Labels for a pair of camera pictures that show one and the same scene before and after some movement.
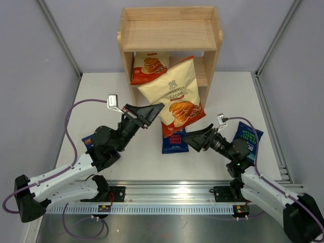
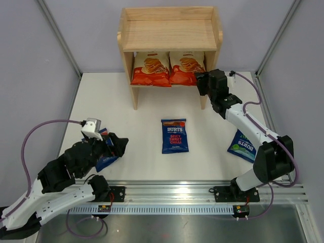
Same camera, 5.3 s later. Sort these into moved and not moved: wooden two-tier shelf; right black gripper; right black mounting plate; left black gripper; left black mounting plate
Moved: left black gripper; right black gripper
Not moved: wooden two-tier shelf; right black mounting plate; left black mounting plate
